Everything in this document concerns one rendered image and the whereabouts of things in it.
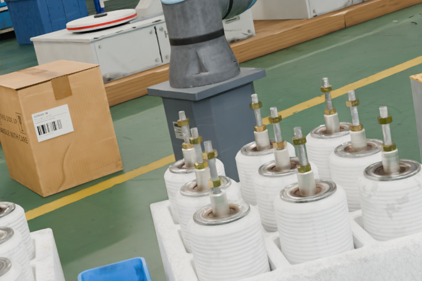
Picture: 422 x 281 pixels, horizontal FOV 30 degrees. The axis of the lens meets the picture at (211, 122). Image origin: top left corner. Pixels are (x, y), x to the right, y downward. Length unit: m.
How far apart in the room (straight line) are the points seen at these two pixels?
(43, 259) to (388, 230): 0.51
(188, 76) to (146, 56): 1.64
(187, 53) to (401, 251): 0.73
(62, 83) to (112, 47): 1.06
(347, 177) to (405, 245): 0.17
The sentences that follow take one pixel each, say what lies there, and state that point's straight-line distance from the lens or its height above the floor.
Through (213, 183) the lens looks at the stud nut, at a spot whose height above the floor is 0.30.
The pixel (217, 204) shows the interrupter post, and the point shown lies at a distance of 1.01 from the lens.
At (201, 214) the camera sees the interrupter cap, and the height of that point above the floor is 0.25.
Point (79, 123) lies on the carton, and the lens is 2.13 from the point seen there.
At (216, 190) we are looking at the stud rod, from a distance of 1.01.
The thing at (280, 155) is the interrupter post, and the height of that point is 0.27.
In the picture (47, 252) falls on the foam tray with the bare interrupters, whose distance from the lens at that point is 1.24.
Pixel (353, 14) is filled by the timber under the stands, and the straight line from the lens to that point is 3.86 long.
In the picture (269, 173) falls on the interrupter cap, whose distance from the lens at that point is 1.13.
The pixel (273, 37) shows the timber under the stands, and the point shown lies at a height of 0.06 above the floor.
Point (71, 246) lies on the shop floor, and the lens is 1.75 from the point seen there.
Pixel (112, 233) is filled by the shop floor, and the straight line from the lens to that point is 1.76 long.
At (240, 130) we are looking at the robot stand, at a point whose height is 0.19.
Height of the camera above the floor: 0.62
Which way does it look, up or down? 14 degrees down
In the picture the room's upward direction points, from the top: 11 degrees counter-clockwise
